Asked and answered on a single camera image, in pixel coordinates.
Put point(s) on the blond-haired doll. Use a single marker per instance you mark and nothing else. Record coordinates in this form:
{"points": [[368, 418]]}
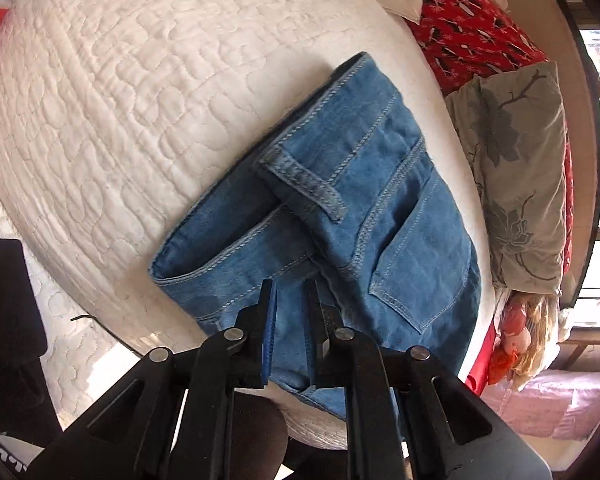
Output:
{"points": [[522, 340]]}

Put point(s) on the grey floral pillow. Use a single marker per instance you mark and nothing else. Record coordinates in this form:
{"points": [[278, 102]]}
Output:
{"points": [[520, 170]]}

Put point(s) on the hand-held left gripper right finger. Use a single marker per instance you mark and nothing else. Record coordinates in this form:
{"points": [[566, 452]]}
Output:
{"points": [[316, 340]]}

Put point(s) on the white quilted bed cover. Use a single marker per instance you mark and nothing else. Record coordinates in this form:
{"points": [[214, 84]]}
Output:
{"points": [[130, 85]]}

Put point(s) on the black cloth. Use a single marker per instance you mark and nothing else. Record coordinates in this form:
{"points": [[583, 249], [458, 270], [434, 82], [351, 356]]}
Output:
{"points": [[10, 320]]}

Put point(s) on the blue denim pants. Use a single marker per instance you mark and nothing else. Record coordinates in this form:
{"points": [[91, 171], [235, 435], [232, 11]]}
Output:
{"points": [[380, 185]]}

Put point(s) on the pink cloth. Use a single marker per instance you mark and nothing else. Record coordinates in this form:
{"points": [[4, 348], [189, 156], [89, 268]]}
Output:
{"points": [[545, 405]]}

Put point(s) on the red printed blanket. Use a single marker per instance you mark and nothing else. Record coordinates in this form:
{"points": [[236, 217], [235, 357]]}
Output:
{"points": [[470, 35]]}

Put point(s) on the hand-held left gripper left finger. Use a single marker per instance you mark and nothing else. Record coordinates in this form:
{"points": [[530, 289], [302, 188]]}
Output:
{"points": [[269, 340]]}

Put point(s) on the person's dark trousered leg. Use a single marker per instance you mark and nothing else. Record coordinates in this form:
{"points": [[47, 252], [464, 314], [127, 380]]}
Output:
{"points": [[257, 435]]}

